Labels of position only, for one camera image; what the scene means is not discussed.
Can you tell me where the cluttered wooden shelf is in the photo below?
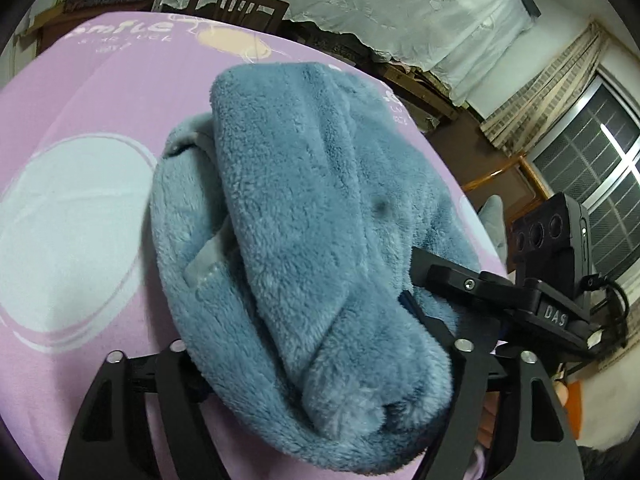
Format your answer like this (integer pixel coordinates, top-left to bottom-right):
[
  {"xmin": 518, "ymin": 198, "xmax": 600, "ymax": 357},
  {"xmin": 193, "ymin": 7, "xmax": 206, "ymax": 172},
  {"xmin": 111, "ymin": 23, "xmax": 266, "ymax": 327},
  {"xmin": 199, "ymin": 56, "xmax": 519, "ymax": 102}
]
[{"xmin": 282, "ymin": 19, "xmax": 461, "ymax": 133}]

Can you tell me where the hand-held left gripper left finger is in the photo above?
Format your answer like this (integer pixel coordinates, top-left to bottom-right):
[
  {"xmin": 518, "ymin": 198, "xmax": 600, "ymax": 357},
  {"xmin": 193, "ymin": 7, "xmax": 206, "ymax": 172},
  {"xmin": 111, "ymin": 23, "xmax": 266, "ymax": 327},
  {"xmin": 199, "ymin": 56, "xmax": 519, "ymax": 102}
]
[{"xmin": 59, "ymin": 339, "xmax": 232, "ymax": 480}]

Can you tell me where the black cable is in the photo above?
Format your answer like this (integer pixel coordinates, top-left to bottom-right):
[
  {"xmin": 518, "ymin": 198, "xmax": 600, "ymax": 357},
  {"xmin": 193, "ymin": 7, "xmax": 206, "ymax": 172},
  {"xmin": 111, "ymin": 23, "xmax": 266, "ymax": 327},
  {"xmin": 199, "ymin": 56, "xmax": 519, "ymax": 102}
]
[{"xmin": 580, "ymin": 272, "xmax": 632, "ymax": 348}]

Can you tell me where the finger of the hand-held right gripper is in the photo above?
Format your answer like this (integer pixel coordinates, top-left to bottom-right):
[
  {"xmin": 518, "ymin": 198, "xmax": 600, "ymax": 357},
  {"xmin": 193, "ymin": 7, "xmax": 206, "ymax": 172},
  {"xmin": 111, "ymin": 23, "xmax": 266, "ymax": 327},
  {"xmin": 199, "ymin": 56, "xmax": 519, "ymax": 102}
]
[{"xmin": 409, "ymin": 246, "xmax": 517, "ymax": 312}]

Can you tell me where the checkered beige curtain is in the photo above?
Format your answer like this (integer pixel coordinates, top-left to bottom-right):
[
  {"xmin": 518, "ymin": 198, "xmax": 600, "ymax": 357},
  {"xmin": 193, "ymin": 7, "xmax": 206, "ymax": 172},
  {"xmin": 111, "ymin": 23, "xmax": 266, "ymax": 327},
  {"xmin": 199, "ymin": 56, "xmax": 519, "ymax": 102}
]
[{"xmin": 481, "ymin": 21, "xmax": 610, "ymax": 157}]

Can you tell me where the wooden frame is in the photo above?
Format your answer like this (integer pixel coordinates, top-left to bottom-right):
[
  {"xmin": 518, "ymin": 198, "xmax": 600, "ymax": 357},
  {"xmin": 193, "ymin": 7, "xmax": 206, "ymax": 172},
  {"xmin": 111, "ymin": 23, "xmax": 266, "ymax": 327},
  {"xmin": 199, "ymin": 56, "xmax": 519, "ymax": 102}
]
[{"xmin": 462, "ymin": 154, "xmax": 553, "ymax": 207}]

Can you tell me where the window with grille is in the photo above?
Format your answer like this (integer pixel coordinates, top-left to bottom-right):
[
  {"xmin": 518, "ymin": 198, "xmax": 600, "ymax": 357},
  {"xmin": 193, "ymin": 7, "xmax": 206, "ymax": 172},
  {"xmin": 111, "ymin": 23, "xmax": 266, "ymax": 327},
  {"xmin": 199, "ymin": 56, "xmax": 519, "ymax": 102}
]
[{"xmin": 529, "ymin": 72, "xmax": 640, "ymax": 281}]

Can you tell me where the white lace cloth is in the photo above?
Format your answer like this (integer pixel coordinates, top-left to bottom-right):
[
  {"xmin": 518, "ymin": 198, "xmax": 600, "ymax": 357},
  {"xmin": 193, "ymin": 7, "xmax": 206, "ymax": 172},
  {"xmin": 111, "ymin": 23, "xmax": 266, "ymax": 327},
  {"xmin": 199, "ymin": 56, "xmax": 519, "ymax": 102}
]
[{"xmin": 152, "ymin": 0, "xmax": 538, "ymax": 107}]

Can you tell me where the purple printed bedsheet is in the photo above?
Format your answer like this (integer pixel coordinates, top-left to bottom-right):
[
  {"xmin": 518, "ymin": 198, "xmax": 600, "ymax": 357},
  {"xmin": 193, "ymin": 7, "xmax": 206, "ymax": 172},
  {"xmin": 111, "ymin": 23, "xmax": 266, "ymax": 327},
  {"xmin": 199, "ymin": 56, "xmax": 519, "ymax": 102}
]
[{"xmin": 0, "ymin": 9, "xmax": 510, "ymax": 480}]

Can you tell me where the grey cloth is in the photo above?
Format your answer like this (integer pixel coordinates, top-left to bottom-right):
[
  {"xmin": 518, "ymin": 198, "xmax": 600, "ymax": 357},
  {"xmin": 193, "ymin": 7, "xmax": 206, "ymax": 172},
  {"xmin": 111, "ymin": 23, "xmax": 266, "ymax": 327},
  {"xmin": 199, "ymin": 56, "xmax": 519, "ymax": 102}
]
[{"xmin": 479, "ymin": 194, "xmax": 510, "ymax": 273}]

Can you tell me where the dark wooden chair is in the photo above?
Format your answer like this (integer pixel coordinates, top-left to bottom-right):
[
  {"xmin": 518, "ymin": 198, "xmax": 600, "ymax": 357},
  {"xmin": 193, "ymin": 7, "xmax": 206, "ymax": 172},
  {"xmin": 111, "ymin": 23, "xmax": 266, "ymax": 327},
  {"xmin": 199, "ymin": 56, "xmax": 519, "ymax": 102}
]
[{"xmin": 186, "ymin": 0, "xmax": 291, "ymax": 35}]

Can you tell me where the blue fleece garment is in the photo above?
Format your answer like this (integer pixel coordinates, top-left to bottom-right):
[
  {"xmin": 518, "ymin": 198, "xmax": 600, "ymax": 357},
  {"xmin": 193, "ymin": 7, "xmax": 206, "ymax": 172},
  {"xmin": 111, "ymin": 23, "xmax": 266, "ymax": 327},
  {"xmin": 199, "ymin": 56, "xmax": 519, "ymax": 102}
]
[{"xmin": 148, "ymin": 61, "xmax": 484, "ymax": 474}]

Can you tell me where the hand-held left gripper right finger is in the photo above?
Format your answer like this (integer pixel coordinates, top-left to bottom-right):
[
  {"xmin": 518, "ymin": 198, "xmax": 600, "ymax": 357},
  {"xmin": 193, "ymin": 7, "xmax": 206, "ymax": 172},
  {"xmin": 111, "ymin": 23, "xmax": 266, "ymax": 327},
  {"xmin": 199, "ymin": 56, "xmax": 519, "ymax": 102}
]
[{"xmin": 399, "ymin": 292, "xmax": 587, "ymax": 480}]

